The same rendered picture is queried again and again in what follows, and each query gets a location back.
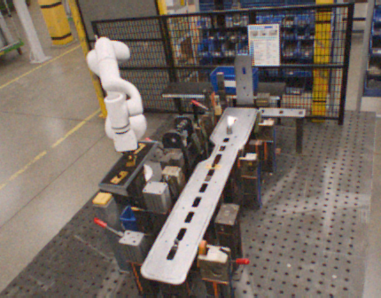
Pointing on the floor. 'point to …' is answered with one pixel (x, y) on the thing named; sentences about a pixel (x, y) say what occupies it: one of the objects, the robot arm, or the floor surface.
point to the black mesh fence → (242, 51)
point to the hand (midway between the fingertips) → (129, 156)
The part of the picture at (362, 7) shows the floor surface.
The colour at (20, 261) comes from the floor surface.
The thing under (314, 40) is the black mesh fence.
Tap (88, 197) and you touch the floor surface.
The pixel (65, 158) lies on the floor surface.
